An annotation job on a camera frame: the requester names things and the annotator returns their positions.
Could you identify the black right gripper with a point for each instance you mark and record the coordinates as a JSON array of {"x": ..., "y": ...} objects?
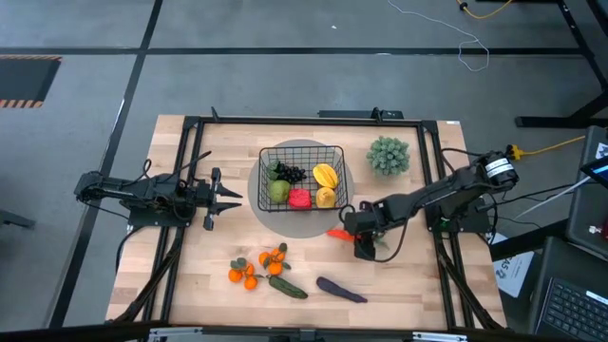
[{"x": 366, "y": 221}]

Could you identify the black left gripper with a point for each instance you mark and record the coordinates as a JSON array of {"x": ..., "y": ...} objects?
[{"x": 209, "y": 197}]

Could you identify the orange carrot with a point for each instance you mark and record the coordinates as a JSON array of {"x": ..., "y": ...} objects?
[{"x": 339, "y": 234}]

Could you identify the green pear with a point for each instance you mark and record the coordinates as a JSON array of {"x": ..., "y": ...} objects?
[{"x": 279, "y": 191}]

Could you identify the yellow star fruit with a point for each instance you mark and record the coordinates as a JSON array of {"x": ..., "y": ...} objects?
[{"x": 325, "y": 176}]

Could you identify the black grape bunch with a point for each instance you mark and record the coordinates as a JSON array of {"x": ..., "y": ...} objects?
[{"x": 290, "y": 173}]

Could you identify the red bell pepper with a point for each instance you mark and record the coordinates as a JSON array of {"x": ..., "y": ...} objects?
[{"x": 300, "y": 198}]

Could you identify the tangerine cluster with leaves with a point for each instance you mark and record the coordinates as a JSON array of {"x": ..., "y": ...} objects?
[
  {"x": 274, "y": 267},
  {"x": 236, "y": 275}
]

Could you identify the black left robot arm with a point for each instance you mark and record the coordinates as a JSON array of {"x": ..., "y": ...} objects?
[{"x": 119, "y": 190}]

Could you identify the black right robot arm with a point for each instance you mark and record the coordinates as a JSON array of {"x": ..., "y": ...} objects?
[{"x": 451, "y": 190}]

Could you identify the grey round mat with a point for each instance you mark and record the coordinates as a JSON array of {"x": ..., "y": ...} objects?
[{"x": 299, "y": 225}]

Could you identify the green succulent potted plant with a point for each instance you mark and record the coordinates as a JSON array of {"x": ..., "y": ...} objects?
[{"x": 388, "y": 156}]

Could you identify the purple eggplant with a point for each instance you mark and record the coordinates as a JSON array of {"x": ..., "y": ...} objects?
[{"x": 339, "y": 290}]

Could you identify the dark green cucumber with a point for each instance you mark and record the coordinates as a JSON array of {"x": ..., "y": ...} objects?
[{"x": 287, "y": 287}]

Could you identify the white paper sheet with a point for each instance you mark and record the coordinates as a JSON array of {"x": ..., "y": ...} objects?
[{"x": 513, "y": 278}]

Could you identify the black equipment case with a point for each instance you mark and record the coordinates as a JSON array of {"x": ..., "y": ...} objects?
[{"x": 586, "y": 214}]

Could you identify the dark grey laptop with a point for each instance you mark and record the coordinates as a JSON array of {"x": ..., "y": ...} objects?
[{"x": 570, "y": 309}]

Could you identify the black hazard-striped floor mat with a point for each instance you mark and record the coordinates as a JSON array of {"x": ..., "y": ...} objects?
[{"x": 24, "y": 78}]

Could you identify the tablet with blue screen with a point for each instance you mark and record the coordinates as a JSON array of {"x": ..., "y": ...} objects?
[{"x": 599, "y": 170}]

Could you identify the black aluminium table frame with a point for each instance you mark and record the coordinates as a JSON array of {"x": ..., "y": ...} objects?
[{"x": 309, "y": 121}]

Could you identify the black desk leg frame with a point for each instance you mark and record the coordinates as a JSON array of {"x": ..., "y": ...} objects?
[{"x": 560, "y": 122}]

